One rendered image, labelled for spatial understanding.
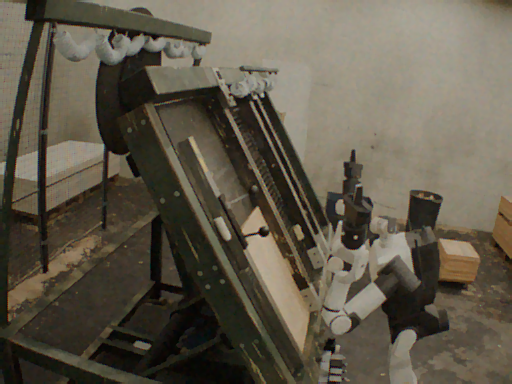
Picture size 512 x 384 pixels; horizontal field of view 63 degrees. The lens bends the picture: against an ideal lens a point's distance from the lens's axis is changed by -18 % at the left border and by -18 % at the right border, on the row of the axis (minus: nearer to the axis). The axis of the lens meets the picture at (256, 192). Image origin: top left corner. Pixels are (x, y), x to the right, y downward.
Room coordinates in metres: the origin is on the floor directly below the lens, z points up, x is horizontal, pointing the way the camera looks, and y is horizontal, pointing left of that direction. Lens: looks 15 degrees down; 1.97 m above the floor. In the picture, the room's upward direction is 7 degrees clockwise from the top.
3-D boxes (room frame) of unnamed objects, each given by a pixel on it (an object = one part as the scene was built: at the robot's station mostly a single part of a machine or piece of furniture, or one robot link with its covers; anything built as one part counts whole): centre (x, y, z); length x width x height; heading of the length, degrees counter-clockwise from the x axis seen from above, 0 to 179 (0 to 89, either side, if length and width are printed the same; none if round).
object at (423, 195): (5.96, -2.24, 0.33); 0.52 x 0.51 x 0.65; 173
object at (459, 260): (4.65, -2.26, 0.20); 0.61 x 0.53 x 0.40; 173
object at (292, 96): (6.03, -0.22, 1.03); 0.61 x 0.58 x 2.05; 173
